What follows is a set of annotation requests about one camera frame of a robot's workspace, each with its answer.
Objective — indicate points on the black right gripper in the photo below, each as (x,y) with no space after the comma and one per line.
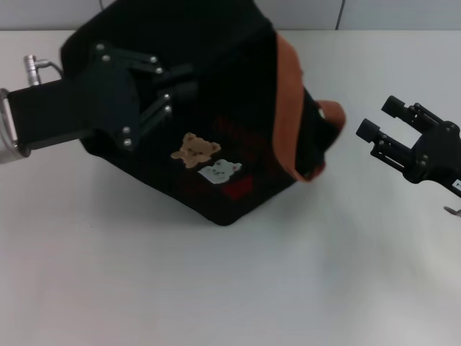
(439,155)

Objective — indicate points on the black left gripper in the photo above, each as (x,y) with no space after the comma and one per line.
(72,108)

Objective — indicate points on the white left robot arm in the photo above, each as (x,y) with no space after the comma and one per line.
(5,151)

